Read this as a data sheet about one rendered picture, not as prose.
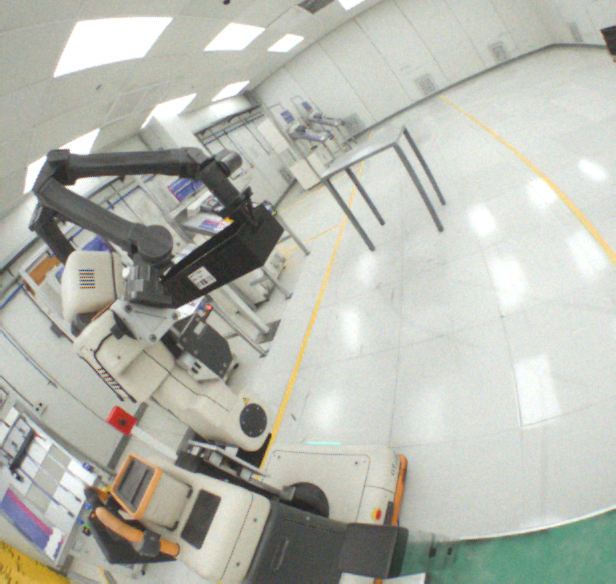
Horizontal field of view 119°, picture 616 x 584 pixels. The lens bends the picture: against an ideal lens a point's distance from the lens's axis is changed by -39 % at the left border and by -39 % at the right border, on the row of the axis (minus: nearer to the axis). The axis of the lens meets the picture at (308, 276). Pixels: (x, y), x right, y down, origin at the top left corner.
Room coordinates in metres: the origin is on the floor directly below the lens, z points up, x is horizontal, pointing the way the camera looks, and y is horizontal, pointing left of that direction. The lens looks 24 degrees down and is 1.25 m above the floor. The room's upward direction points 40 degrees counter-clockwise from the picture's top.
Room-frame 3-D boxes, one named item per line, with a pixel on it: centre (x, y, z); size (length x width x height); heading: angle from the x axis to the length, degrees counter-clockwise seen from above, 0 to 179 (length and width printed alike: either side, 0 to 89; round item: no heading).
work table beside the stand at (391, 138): (2.22, -0.97, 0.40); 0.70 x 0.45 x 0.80; 42
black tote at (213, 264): (0.99, 0.24, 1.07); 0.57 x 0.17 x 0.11; 52
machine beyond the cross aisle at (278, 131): (6.21, -1.57, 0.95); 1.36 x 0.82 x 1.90; 53
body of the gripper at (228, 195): (0.81, 0.03, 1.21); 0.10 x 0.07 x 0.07; 52
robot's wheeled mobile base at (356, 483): (0.53, 0.60, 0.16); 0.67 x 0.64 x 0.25; 142
